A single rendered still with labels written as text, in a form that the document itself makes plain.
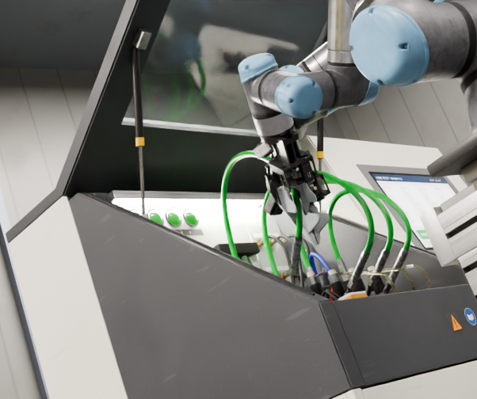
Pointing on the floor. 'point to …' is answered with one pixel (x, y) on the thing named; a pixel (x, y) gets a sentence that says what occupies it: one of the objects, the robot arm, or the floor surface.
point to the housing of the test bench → (63, 304)
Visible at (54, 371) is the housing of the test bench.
